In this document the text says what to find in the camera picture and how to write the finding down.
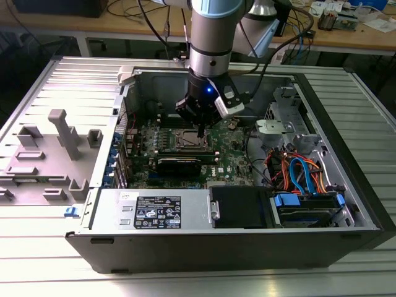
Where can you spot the black upright tower box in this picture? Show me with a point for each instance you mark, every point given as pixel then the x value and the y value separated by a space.
pixel 286 21

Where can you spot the black graphics card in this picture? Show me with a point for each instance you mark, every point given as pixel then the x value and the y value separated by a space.
pixel 178 168

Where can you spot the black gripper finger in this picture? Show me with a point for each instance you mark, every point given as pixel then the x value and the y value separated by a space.
pixel 213 114
pixel 188 108

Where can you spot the round coin cell battery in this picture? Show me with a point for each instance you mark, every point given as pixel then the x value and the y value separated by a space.
pixel 232 124

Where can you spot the RAM slot with white clip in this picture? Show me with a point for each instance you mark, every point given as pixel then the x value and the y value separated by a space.
pixel 167 115
pixel 167 122

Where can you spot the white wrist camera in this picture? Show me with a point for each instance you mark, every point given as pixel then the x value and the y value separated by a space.
pixel 232 106

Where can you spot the perforated metal drive cage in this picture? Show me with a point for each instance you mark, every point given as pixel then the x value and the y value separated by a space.
pixel 280 106

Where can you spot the grey electronic device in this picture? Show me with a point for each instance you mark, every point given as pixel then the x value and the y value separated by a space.
pixel 348 18

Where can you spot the hard disk in blue carrier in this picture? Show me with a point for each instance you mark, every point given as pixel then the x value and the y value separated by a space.
pixel 304 213

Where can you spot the green Dell motherboard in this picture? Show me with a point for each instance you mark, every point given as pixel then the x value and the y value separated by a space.
pixel 230 154

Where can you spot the RAM slot with black clip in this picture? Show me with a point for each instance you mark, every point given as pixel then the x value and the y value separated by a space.
pixel 167 125
pixel 167 118

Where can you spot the grey corner fixture block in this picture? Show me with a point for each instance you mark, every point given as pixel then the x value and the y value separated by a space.
pixel 125 74

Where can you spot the wooden workbench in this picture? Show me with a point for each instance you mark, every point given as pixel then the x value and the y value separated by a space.
pixel 62 23

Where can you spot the dark office chair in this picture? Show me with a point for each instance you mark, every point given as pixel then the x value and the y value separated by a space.
pixel 31 55

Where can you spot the silver power supply unit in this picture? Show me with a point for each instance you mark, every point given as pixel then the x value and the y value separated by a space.
pixel 105 213

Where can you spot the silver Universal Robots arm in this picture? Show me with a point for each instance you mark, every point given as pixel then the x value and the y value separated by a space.
pixel 210 40

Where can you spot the silver bracket with round hole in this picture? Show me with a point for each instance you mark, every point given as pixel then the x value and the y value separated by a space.
pixel 266 131

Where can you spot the black open PC case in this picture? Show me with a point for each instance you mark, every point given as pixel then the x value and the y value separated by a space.
pixel 201 250

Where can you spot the metal heatsink cooler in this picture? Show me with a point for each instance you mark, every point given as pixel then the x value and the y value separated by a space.
pixel 327 20

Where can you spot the small black box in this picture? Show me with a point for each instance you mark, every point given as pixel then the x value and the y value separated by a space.
pixel 309 33

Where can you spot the blue card retention clip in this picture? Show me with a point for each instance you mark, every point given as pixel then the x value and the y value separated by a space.
pixel 111 167
pixel 114 152
pixel 116 138
pixel 108 180

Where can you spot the white paper sheet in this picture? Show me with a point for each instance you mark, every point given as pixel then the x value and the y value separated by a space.
pixel 380 24

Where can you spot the blue plastic clip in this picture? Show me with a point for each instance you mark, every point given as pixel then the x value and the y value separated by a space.
pixel 70 212

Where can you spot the green RAM stick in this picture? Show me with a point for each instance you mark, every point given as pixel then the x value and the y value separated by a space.
pixel 185 152

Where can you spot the white printed sheet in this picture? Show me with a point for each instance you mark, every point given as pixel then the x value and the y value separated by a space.
pixel 318 8

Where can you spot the grey parts rack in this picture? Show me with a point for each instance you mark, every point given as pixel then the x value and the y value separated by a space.
pixel 88 164

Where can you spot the black equipment box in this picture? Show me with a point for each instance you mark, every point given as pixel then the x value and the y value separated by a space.
pixel 58 7

